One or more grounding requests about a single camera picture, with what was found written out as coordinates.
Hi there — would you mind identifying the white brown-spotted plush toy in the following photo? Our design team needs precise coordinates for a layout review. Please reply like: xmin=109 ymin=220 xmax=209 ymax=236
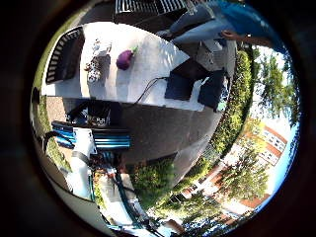
xmin=83 ymin=39 xmax=113 ymax=84

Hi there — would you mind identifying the black equipment box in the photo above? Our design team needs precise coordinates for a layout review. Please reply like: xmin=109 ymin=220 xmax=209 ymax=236
xmin=65 ymin=100 xmax=114 ymax=128

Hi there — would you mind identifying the black plastic lattice basket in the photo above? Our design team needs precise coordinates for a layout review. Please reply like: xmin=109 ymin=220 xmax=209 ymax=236
xmin=44 ymin=26 xmax=86 ymax=85

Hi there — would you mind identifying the red brick building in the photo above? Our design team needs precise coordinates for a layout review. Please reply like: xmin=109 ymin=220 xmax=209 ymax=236
xmin=184 ymin=124 xmax=291 ymax=225

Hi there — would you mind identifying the metal mesh chair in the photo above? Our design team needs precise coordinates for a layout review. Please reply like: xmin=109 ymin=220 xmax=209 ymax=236
xmin=114 ymin=0 xmax=188 ymax=16

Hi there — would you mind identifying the person in blue shirt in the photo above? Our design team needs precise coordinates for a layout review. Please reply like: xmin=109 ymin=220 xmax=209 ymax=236
xmin=155 ymin=0 xmax=284 ymax=55

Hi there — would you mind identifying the black cable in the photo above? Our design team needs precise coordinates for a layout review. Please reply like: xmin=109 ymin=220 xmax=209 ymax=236
xmin=134 ymin=76 xmax=170 ymax=105

